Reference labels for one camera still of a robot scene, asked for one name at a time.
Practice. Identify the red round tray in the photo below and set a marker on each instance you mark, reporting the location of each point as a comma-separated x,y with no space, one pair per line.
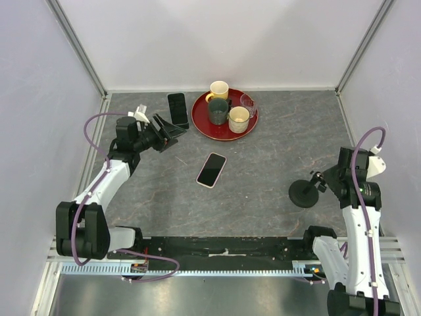
200,119

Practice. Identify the black phone stand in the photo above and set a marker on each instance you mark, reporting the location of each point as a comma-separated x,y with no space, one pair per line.
184,126

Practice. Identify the cream faceted cup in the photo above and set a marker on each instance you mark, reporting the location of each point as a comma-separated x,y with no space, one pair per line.
238,119

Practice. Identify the aluminium frame post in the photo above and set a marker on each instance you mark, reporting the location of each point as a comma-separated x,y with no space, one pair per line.
76,44
364,43

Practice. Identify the white case smartphone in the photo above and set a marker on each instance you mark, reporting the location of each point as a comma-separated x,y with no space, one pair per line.
177,106

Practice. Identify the black round suction base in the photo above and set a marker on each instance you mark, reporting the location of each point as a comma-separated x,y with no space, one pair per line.
305,193

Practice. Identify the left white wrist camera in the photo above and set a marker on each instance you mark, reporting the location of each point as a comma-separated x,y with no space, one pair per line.
139,114

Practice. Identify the pink case smartphone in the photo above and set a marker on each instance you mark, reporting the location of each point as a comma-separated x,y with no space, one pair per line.
211,170

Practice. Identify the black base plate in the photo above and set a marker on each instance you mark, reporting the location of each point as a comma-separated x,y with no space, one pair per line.
229,253

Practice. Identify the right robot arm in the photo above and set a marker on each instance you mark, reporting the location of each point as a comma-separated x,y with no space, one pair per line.
357,284

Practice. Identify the left aluminium frame post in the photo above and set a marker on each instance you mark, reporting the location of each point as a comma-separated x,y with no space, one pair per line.
76,44

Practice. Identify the dark green mug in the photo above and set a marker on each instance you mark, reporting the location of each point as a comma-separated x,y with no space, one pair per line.
218,111

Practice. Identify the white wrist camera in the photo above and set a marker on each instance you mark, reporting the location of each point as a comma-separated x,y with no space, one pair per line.
139,114
376,165

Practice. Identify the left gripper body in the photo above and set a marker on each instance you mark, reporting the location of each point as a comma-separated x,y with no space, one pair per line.
150,137

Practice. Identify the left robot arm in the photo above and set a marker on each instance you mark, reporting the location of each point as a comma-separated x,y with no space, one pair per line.
82,231

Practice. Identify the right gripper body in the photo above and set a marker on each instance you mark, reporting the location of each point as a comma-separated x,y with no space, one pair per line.
331,176

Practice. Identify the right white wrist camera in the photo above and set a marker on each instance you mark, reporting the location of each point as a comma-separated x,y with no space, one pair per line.
376,165

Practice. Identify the clear drinking glass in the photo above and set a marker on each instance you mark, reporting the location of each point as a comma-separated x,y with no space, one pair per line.
247,102

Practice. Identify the grey slotted cable duct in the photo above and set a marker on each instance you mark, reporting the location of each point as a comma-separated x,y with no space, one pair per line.
129,269

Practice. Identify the right aluminium frame post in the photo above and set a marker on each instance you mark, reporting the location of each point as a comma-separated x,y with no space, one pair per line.
364,43

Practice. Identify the yellow mug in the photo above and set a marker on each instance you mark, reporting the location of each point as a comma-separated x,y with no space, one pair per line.
218,89

